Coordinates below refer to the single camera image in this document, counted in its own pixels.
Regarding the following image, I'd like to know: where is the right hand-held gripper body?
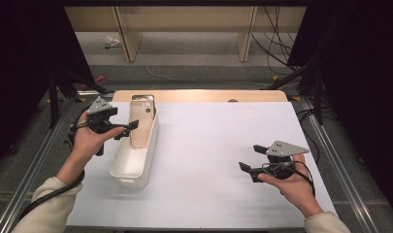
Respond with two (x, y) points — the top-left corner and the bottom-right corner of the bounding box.
(255, 140), (311, 183)

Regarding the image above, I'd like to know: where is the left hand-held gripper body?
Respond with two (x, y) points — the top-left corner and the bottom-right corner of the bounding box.
(86, 96), (115, 134)

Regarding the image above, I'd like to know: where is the beige phone case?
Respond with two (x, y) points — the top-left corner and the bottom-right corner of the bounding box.
(129, 99), (155, 150)

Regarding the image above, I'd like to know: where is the white plastic storage box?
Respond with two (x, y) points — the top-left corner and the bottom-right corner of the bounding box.
(109, 103), (160, 189)

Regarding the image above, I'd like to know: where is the person's right hand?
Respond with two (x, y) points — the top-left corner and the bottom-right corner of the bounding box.
(257, 154), (324, 218)

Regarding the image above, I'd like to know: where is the person's left hand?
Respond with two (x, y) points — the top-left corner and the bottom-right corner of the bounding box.
(71, 111), (126, 169)

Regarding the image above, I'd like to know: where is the pink packet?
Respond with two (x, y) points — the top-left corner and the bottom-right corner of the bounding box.
(79, 74), (108, 91)

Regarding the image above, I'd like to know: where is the black metal stand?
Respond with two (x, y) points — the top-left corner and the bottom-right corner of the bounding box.
(48, 66), (115, 129)
(268, 62), (326, 126)

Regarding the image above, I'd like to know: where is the white table mat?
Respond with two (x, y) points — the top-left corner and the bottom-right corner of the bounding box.
(66, 101), (338, 228)

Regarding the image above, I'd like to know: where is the crumpled white paper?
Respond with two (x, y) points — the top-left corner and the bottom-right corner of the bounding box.
(104, 35), (122, 50)

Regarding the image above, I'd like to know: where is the dark curtain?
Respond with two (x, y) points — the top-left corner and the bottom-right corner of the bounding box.
(286, 0), (393, 221)
(0, 0), (96, 171)

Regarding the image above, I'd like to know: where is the beige wooden shelf unit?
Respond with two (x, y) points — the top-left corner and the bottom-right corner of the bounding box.
(64, 5), (308, 63)

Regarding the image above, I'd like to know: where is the black floor cable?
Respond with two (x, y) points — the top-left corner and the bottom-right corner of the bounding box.
(295, 106), (322, 164)

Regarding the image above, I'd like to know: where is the right hand-held gripper cable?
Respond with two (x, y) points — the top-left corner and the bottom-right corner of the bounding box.
(261, 160), (316, 198)

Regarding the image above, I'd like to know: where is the hand-held gripper cable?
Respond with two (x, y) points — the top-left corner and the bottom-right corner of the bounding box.
(18, 110), (92, 221)
(261, 160), (316, 198)

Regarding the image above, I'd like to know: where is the aluminium floor rail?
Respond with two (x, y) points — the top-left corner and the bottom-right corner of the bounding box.
(0, 96), (76, 233)
(299, 96), (381, 233)

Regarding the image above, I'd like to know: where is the left hand-held gripper cable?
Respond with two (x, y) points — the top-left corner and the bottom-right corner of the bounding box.
(18, 110), (92, 221)

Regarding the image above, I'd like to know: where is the bundle of black cables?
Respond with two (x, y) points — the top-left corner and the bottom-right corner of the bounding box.
(251, 5), (303, 77)

